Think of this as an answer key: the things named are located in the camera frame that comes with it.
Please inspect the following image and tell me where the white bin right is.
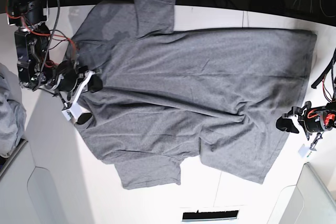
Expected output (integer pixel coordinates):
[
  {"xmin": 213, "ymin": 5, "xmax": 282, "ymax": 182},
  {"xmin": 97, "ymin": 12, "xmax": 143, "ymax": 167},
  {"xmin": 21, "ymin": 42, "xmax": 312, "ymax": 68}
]
[{"xmin": 268, "ymin": 163, "xmax": 335, "ymax": 224}]

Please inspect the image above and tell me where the white bin left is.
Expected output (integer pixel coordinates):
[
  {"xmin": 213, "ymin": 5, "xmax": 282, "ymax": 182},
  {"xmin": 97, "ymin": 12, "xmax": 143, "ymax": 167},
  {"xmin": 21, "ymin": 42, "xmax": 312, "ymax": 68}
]
[{"xmin": 0, "ymin": 140, "xmax": 64, "ymax": 224}]

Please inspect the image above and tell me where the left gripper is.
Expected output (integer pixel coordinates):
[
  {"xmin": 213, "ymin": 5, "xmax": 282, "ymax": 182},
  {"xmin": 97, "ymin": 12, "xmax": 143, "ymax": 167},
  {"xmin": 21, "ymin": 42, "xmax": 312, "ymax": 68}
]
[{"xmin": 276, "ymin": 101, "xmax": 335, "ymax": 151}]

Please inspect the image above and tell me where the grey t-shirt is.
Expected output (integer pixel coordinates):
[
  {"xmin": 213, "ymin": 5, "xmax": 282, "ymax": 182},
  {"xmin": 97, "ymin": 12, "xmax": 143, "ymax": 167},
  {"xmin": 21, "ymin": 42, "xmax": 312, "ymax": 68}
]
[{"xmin": 73, "ymin": 0, "xmax": 317, "ymax": 190}]

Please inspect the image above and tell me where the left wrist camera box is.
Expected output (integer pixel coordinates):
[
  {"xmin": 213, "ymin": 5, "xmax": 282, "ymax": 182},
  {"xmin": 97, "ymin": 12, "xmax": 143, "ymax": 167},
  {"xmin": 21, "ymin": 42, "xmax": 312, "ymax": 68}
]
[{"xmin": 298, "ymin": 144, "xmax": 311, "ymax": 158}]

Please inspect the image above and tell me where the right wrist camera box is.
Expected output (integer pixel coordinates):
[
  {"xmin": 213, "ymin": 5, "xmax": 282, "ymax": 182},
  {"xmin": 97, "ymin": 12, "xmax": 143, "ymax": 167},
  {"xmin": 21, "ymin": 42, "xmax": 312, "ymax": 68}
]
[{"xmin": 62, "ymin": 103, "xmax": 82, "ymax": 121}]

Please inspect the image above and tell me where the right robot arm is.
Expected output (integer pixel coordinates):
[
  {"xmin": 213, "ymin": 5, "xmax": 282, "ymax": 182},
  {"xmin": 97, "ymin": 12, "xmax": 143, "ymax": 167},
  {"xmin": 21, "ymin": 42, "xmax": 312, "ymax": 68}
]
[{"xmin": 5, "ymin": 0, "xmax": 102, "ymax": 121}]

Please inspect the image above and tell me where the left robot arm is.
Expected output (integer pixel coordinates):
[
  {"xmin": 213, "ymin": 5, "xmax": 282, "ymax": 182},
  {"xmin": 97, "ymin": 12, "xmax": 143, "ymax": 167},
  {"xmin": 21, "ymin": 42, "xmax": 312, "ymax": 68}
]
[{"xmin": 276, "ymin": 55, "xmax": 335, "ymax": 151}]

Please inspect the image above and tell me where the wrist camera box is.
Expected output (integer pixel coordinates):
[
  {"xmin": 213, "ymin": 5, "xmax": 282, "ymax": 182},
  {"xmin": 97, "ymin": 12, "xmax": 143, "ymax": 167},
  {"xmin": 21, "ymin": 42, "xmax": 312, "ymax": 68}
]
[
  {"xmin": 298, "ymin": 144, "xmax": 311, "ymax": 158},
  {"xmin": 62, "ymin": 103, "xmax": 82, "ymax": 121}
]

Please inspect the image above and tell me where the white bin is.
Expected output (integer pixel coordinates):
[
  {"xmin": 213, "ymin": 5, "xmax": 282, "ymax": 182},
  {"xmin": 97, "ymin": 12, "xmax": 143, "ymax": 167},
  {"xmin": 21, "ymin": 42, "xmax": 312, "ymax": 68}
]
[
  {"xmin": 268, "ymin": 163, "xmax": 335, "ymax": 224},
  {"xmin": 0, "ymin": 140, "xmax": 64, "ymax": 224}
]

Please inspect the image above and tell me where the grey clothes pile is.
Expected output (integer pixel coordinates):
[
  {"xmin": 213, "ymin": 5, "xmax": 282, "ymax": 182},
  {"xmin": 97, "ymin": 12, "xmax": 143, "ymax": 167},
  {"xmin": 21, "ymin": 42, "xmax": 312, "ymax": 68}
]
[{"xmin": 1, "ymin": 64, "xmax": 26, "ymax": 158}]

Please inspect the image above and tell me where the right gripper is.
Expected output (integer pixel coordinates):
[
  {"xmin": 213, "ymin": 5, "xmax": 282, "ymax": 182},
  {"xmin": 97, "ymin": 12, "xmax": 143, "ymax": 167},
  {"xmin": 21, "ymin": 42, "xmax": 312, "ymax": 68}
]
[{"xmin": 46, "ymin": 60, "xmax": 103, "ymax": 125}]

